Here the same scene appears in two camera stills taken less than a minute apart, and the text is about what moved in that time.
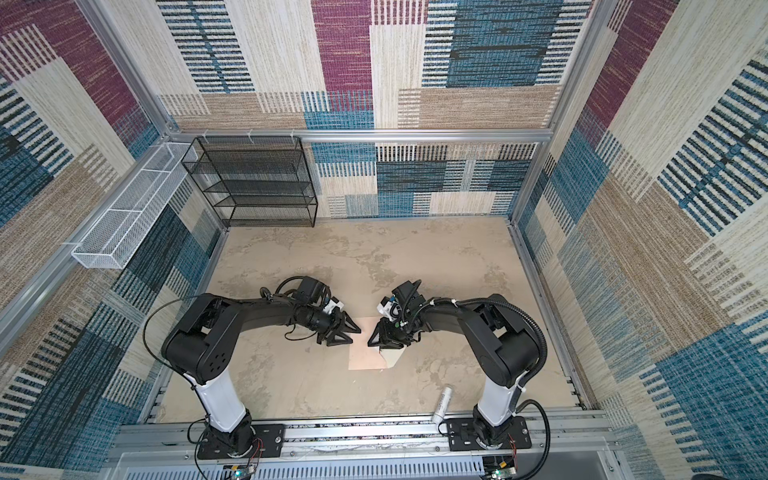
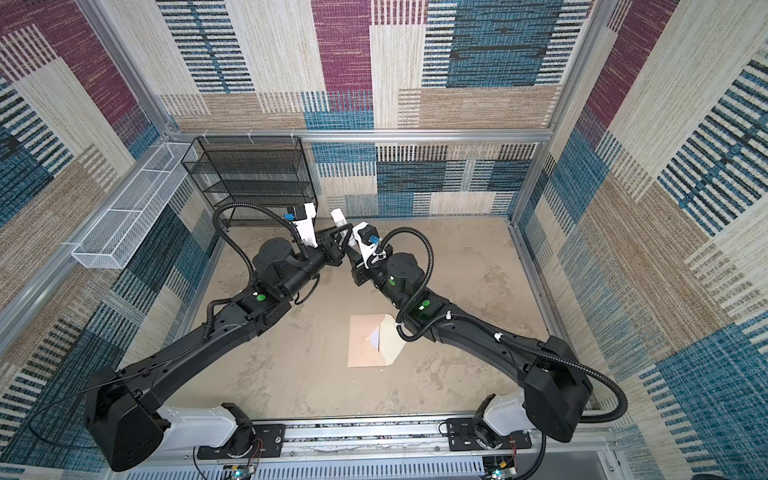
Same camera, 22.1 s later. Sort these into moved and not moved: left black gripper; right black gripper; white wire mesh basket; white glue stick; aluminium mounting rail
Moved: white glue stick; right black gripper; left black gripper
Not moved: white wire mesh basket; aluminium mounting rail
